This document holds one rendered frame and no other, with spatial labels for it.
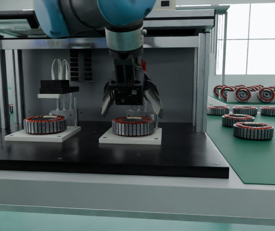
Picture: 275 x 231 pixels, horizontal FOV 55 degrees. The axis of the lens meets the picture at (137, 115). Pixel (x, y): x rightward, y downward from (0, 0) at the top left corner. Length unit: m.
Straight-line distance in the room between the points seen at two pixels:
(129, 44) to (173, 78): 0.44
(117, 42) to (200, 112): 0.36
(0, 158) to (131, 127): 0.29
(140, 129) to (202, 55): 0.29
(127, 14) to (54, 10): 0.14
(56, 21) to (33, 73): 0.63
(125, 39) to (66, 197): 0.31
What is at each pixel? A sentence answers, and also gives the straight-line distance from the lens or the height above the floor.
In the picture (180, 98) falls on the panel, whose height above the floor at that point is 0.86.
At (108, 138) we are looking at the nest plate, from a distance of 0.65.
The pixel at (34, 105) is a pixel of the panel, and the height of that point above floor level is 0.83.
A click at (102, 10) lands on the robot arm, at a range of 0.34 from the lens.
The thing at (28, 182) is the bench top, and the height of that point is 0.74.
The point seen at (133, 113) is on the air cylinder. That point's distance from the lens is 0.82.
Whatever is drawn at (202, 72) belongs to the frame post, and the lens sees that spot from 0.79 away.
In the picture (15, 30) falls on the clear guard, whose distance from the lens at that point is 0.64.
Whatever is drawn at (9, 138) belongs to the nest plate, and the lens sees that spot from 0.74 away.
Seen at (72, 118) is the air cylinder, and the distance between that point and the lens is 0.87.
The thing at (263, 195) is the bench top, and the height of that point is 0.74.
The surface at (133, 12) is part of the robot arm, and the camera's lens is 0.32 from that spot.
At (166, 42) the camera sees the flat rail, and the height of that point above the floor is 1.03.
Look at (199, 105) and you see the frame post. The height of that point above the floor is 0.85.
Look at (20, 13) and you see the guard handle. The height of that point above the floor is 1.05.
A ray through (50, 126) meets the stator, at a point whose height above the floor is 0.80.
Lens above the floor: 0.93
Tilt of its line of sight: 8 degrees down
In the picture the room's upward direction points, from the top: straight up
